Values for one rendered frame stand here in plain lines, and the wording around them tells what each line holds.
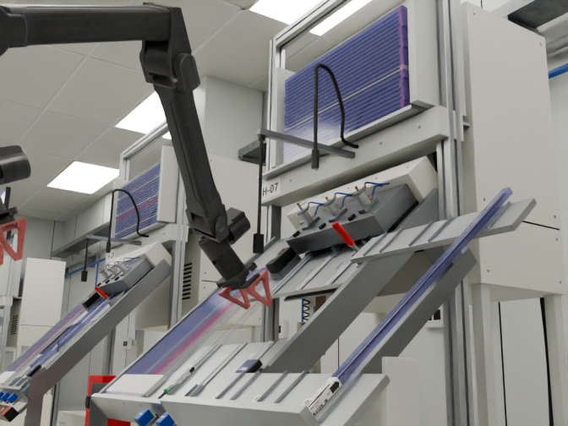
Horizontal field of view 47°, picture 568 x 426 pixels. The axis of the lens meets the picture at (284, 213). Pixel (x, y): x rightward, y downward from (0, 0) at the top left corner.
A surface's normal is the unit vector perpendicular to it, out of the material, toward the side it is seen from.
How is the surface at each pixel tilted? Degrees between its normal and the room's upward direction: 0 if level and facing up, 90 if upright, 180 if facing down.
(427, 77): 90
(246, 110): 90
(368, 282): 90
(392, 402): 90
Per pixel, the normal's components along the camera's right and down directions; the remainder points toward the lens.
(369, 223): -0.63, 0.55
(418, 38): 0.55, -0.19
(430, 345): -0.83, -0.15
